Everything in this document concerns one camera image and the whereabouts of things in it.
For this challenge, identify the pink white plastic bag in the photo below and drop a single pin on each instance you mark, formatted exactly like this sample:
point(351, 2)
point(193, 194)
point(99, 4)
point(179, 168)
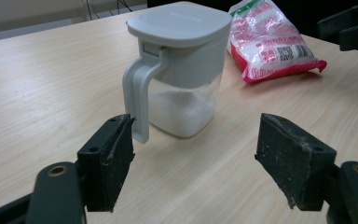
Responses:
point(267, 46)

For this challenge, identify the clear jar with grey lid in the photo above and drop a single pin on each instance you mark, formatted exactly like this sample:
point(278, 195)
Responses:
point(180, 31)

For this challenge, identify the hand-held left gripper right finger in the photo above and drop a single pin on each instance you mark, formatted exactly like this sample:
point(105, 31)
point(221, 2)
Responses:
point(295, 168)

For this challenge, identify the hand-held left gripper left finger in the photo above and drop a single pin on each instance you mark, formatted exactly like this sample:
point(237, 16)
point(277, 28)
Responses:
point(105, 174)

